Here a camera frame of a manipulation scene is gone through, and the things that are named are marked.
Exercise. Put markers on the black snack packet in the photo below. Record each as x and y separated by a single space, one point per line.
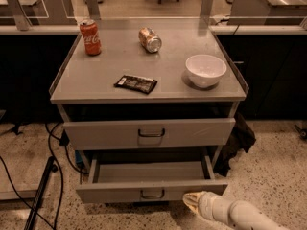
135 83

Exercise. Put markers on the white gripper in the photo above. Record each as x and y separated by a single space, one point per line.
207 202

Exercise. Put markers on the white bowl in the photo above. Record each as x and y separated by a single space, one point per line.
205 70

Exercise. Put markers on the red coca-cola can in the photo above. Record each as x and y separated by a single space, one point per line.
90 33

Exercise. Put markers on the dark cloth on floor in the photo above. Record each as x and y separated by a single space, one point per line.
241 137

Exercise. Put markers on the grey top drawer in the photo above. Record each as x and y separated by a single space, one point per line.
148 133

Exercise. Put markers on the orange can lying down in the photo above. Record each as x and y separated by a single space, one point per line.
150 40

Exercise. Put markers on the grey metal drawer cabinet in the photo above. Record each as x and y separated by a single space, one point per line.
85 91

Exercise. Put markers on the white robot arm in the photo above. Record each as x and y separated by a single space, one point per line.
236 214

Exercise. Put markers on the grey drawer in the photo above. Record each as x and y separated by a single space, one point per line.
147 182
148 133

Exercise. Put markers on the grey desk background right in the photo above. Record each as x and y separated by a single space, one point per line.
267 12

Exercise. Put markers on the black bar on floor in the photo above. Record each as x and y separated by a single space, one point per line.
30 223

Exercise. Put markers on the clear acrylic barrier panel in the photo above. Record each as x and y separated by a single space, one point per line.
216 13

